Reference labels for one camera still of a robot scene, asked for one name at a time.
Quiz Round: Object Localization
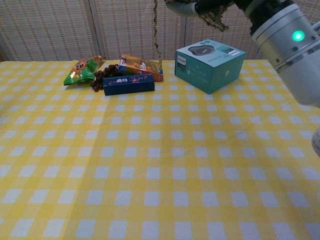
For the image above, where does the green orange snack bag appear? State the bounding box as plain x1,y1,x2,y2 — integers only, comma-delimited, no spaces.
63,55,105,87

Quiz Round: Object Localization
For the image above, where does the dark red grape bunch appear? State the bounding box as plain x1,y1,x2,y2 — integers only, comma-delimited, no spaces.
90,63,120,92

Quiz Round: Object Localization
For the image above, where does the woven folding screen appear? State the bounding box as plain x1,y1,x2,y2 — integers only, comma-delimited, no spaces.
0,0,320,62

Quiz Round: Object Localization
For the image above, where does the orange colourful printed box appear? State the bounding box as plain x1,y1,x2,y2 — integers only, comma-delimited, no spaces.
118,54,165,83

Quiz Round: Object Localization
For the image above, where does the dark blue long box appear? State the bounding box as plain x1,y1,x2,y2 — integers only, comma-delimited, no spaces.
102,74,156,97

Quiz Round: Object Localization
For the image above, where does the yellow white checked tablecloth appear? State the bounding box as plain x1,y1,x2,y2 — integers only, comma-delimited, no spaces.
0,59,320,240

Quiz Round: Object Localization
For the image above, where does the beige black braided rope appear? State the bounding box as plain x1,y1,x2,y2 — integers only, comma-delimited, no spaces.
152,0,230,72

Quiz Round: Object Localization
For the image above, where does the teal speaker product box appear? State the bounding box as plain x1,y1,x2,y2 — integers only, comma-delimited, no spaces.
174,38,246,95

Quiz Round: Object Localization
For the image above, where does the grey black right robot hand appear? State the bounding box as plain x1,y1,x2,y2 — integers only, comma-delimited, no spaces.
166,0,236,17

